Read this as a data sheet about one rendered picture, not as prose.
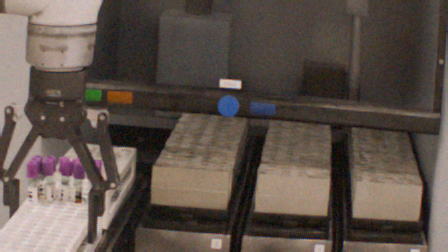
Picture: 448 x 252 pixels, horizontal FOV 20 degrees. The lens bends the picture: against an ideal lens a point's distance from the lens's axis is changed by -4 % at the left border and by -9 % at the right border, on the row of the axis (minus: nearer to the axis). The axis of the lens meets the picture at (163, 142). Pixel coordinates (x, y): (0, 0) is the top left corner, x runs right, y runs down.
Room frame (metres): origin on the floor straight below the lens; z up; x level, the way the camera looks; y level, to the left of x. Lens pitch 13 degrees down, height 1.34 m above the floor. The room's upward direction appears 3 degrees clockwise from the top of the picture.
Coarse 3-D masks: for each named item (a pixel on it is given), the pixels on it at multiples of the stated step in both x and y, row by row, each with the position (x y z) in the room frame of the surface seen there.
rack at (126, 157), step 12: (72, 156) 2.00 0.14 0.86; (96, 156) 2.01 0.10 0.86; (120, 156) 2.01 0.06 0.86; (132, 156) 2.02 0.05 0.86; (120, 168) 1.93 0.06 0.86; (132, 168) 2.04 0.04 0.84; (72, 180) 1.84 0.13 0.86; (84, 180) 1.85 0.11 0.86; (132, 180) 2.03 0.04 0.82; (72, 192) 1.78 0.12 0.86; (84, 192) 1.78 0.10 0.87; (108, 192) 1.79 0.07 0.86; (120, 192) 1.99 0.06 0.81; (108, 204) 1.79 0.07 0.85; (120, 204) 1.91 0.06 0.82; (108, 216) 1.80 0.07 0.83
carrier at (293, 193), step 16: (272, 176) 1.88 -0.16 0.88; (288, 176) 1.87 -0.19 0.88; (304, 176) 1.89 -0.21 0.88; (320, 176) 1.89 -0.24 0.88; (256, 192) 1.88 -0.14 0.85; (272, 192) 1.88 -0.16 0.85; (288, 192) 1.87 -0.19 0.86; (304, 192) 1.87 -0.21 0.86; (320, 192) 1.87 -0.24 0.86; (256, 208) 1.88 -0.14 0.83; (272, 208) 1.88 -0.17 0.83; (288, 208) 1.87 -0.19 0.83; (304, 208) 1.87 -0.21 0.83; (320, 208) 1.87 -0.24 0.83
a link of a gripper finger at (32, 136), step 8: (40, 120) 1.63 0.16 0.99; (32, 128) 1.63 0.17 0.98; (40, 128) 1.63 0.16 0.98; (32, 136) 1.63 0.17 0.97; (24, 144) 1.64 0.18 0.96; (32, 144) 1.64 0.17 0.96; (24, 152) 1.64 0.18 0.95; (16, 160) 1.64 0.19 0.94; (8, 168) 1.64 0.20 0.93; (16, 168) 1.64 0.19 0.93; (8, 176) 1.64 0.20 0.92
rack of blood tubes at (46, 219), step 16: (32, 208) 1.68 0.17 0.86; (48, 208) 1.68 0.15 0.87; (64, 208) 1.69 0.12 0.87; (80, 208) 1.69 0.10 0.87; (16, 224) 1.59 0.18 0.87; (32, 224) 1.61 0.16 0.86; (48, 224) 1.60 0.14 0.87; (64, 224) 1.62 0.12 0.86; (80, 224) 1.62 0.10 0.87; (0, 240) 1.52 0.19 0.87; (16, 240) 1.53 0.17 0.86; (32, 240) 1.53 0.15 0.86; (48, 240) 1.55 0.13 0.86; (64, 240) 1.55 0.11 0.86; (80, 240) 1.57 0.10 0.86
